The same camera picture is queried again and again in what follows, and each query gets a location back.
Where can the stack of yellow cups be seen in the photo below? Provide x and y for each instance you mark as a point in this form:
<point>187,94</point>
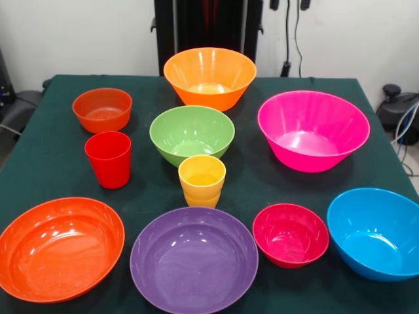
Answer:
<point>201,186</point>

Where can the red cup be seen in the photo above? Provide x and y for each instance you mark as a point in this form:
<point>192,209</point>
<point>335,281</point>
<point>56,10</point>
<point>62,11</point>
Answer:
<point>108,163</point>

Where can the small orange bowl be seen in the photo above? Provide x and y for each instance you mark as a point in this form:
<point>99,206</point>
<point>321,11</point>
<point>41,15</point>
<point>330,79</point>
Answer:
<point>101,114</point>

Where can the green bowl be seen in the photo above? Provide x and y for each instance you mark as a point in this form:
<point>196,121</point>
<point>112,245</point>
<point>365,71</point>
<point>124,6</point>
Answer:
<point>190,131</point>

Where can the dark green table cloth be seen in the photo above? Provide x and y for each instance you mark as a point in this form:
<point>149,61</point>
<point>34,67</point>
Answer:
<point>262,190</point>

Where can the large light orange bowl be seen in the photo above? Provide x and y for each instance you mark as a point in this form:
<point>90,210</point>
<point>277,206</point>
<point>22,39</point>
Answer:
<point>209,72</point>

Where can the purple bowl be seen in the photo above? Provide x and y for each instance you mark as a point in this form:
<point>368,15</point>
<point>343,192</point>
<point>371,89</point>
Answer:
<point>193,261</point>

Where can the large magenta bowl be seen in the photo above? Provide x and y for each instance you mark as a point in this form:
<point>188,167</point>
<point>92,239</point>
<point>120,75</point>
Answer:
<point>314,131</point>

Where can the small crimson bowl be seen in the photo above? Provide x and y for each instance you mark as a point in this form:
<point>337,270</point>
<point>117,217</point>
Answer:
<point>291,235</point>

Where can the large red-orange bowl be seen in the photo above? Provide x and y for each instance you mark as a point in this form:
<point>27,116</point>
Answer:
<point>59,248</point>

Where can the blue bowl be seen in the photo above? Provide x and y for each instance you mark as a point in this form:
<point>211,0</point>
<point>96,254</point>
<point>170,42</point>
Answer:
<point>376,235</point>

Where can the black chair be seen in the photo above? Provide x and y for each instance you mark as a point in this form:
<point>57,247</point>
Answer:
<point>23,104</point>

